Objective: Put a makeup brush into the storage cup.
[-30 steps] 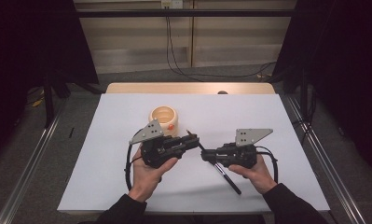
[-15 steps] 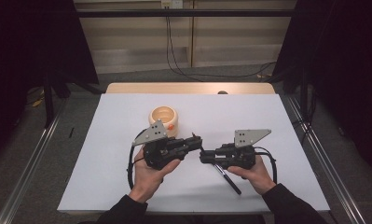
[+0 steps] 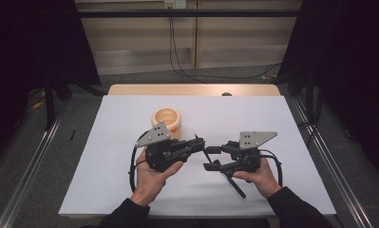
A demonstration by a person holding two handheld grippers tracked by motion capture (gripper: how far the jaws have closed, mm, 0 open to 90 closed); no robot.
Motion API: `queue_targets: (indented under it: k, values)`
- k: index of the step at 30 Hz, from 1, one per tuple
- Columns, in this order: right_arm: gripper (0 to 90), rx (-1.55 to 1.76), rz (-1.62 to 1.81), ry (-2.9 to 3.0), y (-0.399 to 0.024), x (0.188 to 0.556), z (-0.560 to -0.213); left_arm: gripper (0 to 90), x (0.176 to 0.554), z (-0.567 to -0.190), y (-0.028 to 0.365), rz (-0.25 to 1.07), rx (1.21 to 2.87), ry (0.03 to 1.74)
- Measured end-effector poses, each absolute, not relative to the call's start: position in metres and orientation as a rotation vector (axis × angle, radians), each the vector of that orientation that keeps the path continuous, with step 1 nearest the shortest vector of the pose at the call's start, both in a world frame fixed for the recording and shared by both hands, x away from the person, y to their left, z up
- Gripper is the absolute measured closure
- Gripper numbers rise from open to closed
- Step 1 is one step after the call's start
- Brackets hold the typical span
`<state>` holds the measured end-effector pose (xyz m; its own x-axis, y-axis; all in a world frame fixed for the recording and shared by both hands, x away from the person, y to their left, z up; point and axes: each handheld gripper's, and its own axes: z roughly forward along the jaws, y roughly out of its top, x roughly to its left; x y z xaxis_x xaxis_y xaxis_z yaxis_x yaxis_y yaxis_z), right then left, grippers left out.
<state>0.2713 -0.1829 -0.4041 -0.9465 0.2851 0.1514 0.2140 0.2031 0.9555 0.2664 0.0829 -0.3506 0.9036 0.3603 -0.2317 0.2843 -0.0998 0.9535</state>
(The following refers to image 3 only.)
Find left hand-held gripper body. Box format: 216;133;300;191
135;121;182;174

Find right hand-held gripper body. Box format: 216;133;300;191
221;131;278;179

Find cream ringed pen holder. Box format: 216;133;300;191
151;107;182;141

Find black pen cap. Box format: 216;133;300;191
220;173;247;200

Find person's right hand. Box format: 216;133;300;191
233;157;283;200

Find person's left hand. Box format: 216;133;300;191
129;148;185;207

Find white table sheet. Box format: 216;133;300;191
57;94;337;219

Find wooden table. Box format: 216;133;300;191
107;83;281;97

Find black metal stand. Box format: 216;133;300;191
44;74;57;131

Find black curtain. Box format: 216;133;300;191
0;0;101;165
276;0;379;179

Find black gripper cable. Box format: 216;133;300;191
259;148;284;188
128;131;150;194

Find black power cable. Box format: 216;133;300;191
171;8;283;80
168;8;209;85

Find aluminium floor rail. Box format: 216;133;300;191
291;98;373;228
0;98;71;228

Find white wall socket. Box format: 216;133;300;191
163;0;187;10

